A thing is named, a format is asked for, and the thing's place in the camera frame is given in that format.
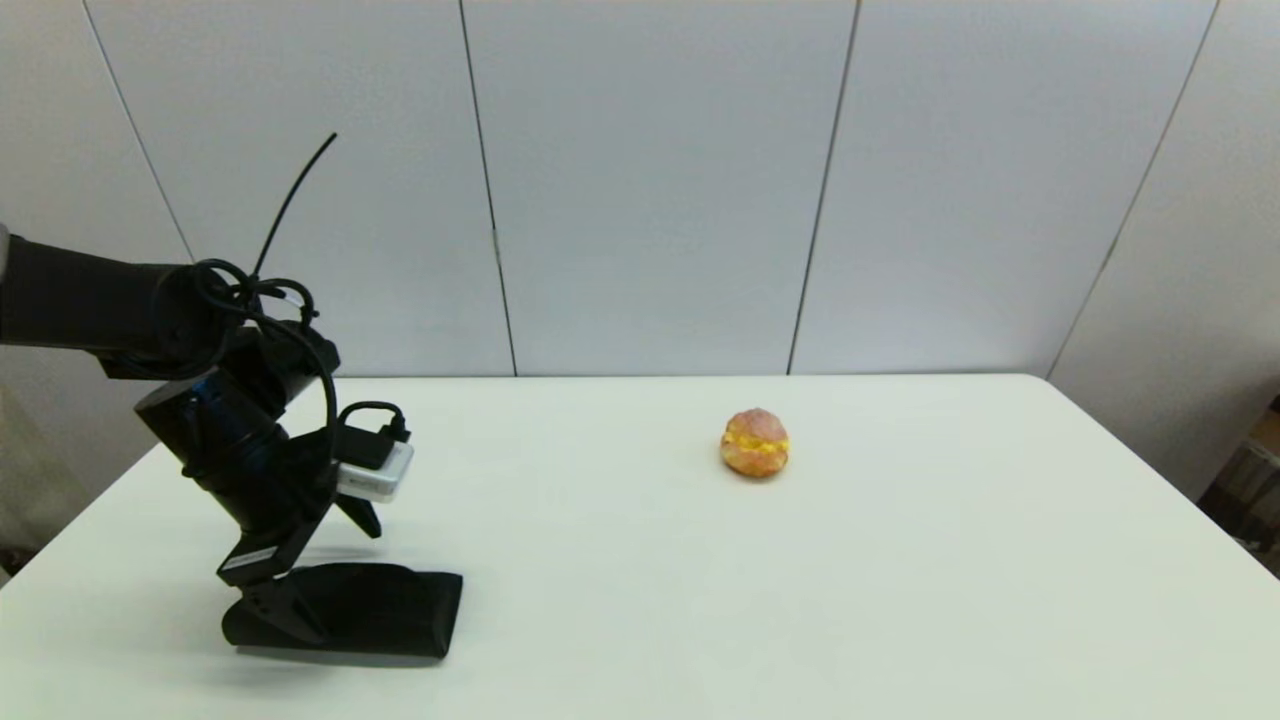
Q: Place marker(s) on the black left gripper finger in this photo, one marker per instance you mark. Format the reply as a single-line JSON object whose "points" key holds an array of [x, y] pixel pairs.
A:
{"points": [[280, 605], [357, 515]]}

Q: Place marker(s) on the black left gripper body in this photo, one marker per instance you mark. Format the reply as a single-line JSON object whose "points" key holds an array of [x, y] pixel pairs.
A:
{"points": [[280, 510]]}

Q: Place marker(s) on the black glasses case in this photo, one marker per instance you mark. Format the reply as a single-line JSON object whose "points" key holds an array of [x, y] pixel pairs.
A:
{"points": [[400, 610]]}

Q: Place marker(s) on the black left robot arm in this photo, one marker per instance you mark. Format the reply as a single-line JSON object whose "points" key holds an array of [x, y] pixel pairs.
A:
{"points": [[80, 300]]}

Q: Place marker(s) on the cream filled bread bun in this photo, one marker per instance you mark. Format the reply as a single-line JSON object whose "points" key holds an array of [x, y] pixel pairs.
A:
{"points": [[754, 455]]}

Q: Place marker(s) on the grey metal rack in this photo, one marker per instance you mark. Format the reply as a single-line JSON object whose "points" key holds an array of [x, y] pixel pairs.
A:
{"points": [[1250, 490]]}

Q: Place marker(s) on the brown cardboard box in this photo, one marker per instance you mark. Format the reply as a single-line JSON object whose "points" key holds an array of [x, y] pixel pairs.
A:
{"points": [[1272, 430]]}

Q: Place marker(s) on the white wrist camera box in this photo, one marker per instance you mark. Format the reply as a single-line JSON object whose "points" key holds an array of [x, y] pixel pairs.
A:
{"points": [[380, 480]]}

